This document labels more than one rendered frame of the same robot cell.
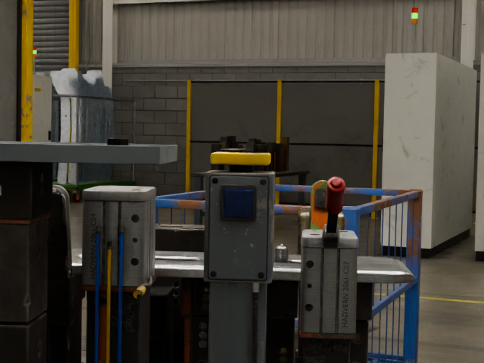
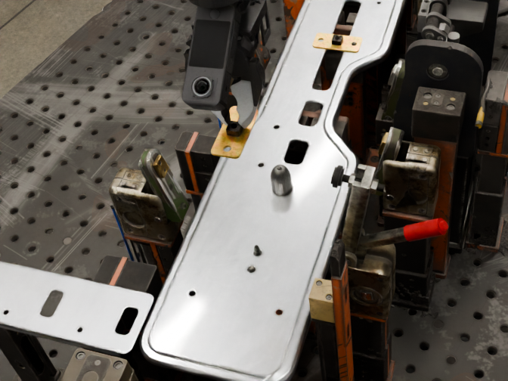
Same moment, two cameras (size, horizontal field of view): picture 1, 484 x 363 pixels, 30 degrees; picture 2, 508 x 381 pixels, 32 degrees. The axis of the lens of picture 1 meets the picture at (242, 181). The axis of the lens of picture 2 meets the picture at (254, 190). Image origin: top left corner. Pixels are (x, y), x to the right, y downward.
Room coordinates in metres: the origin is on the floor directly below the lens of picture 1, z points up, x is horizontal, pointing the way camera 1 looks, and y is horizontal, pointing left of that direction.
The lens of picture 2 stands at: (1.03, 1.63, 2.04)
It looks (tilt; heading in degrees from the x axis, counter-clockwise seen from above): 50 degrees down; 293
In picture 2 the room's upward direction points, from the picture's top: 10 degrees counter-clockwise
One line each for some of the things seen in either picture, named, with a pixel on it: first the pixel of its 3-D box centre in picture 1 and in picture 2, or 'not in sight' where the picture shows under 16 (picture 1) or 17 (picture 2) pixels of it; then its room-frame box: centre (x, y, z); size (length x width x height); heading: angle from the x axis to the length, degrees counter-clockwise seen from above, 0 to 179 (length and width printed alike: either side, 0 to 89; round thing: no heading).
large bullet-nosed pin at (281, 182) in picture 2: not in sight; (281, 181); (1.33, 0.81, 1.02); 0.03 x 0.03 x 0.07
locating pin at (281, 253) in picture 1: (281, 258); not in sight; (1.28, -0.06, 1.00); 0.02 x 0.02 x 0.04
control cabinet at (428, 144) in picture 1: (432, 133); not in sight; (9.96, -2.08, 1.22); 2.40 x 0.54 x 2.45; 157
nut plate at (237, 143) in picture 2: not in sight; (234, 129); (1.33, 0.93, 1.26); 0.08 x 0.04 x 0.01; 87
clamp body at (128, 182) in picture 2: not in sight; (160, 246); (1.54, 0.87, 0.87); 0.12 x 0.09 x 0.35; 177
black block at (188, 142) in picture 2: not in sight; (209, 199); (1.49, 0.73, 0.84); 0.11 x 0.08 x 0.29; 177
